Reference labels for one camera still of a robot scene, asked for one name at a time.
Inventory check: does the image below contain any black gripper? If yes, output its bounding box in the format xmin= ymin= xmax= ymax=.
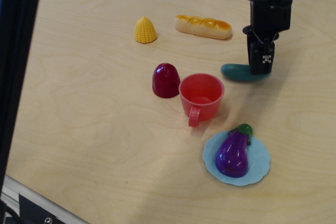
xmin=243 ymin=0 xmax=292 ymax=75

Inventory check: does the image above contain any green toy cucumber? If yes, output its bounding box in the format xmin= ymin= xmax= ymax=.
xmin=220 ymin=63 xmax=270 ymax=82

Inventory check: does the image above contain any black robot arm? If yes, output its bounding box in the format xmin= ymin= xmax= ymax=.
xmin=243 ymin=0 xmax=293 ymax=75

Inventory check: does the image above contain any red plastic cup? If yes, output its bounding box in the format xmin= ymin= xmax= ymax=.
xmin=179 ymin=73 xmax=225 ymax=127

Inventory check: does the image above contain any toy bread loaf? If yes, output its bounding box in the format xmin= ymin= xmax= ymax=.
xmin=174 ymin=15 xmax=232 ymax=40

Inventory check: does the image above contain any dark red toy dome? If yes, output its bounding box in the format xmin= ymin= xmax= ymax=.
xmin=152 ymin=62 xmax=181 ymax=99

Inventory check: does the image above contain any light blue plate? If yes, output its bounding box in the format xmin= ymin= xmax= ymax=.
xmin=203 ymin=131 xmax=270 ymax=186

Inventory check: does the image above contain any yellow toy corn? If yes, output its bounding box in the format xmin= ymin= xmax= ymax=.
xmin=134 ymin=17 xmax=157 ymax=44

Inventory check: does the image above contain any purple toy eggplant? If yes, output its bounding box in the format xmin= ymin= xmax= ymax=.
xmin=215 ymin=124 xmax=254 ymax=178

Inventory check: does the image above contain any dark foreground post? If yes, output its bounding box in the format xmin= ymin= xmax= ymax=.
xmin=1 ymin=0 xmax=39 ymax=181

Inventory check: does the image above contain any black corner bracket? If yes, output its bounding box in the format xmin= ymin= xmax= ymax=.
xmin=19 ymin=193 xmax=66 ymax=223

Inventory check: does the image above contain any aluminium table frame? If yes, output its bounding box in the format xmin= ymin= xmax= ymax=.
xmin=1 ymin=175 xmax=86 ymax=223

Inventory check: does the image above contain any black cable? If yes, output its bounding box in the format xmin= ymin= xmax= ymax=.
xmin=0 ymin=200 xmax=22 ymax=224

